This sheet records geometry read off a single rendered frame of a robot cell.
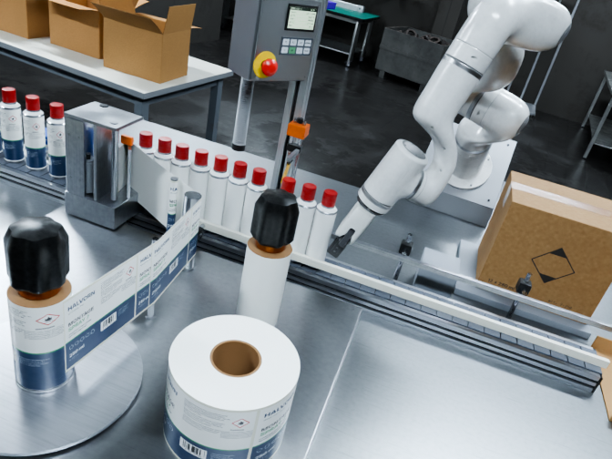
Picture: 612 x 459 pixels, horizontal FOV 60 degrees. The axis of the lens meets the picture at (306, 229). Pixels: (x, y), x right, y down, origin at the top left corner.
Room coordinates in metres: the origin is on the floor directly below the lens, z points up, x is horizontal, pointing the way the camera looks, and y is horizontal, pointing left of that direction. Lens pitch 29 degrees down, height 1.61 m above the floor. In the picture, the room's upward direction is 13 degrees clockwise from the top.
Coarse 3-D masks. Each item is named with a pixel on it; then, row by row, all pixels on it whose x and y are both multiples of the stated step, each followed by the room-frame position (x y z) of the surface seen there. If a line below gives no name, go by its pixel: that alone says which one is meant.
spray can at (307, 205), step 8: (304, 184) 1.14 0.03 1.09; (312, 184) 1.15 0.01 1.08; (304, 192) 1.13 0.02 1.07; (312, 192) 1.13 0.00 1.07; (304, 200) 1.13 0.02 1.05; (312, 200) 1.14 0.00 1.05; (304, 208) 1.12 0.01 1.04; (312, 208) 1.13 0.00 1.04; (304, 216) 1.12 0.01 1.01; (312, 216) 1.13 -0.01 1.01; (304, 224) 1.12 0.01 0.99; (296, 232) 1.12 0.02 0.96; (304, 232) 1.12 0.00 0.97; (296, 240) 1.12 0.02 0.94; (304, 240) 1.13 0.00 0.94; (296, 248) 1.12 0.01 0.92; (304, 248) 1.13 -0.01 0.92
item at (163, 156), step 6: (162, 138) 1.22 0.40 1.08; (168, 138) 1.23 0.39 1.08; (162, 144) 1.21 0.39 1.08; (168, 144) 1.22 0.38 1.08; (162, 150) 1.21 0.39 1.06; (168, 150) 1.22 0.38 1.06; (156, 156) 1.21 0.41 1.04; (162, 156) 1.21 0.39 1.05; (168, 156) 1.21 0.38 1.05; (174, 156) 1.23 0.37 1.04; (162, 162) 1.20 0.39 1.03; (168, 162) 1.21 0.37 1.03; (168, 168) 1.21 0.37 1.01
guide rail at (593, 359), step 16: (208, 224) 1.15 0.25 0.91; (240, 240) 1.13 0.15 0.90; (304, 256) 1.10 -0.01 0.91; (336, 272) 1.08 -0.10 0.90; (352, 272) 1.08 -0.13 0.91; (384, 288) 1.06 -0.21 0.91; (400, 288) 1.06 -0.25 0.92; (432, 304) 1.03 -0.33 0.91; (448, 304) 1.04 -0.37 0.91; (480, 320) 1.01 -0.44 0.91; (528, 336) 0.99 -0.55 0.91; (560, 352) 0.97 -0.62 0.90; (576, 352) 0.97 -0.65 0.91
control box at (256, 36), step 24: (240, 0) 1.23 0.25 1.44; (264, 0) 1.18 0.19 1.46; (288, 0) 1.22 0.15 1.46; (312, 0) 1.27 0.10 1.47; (240, 24) 1.22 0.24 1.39; (264, 24) 1.18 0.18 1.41; (240, 48) 1.21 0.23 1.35; (264, 48) 1.19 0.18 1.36; (312, 48) 1.28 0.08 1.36; (240, 72) 1.20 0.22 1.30; (288, 72) 1.24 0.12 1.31
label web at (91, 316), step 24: (120, 264) 0.71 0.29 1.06; (144, 264) 0.77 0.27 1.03; (96, 288) 0.66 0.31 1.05; (120, 288) 0.71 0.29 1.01; (144, 288) 0.78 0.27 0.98; (72, 312) 0.61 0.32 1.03; (96, 312) 0.66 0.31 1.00; (120, 312) 0.71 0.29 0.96; (72, 336) 0.61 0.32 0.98; (96, 336) 0.66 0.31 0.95; (72, 360) 0.61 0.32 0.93
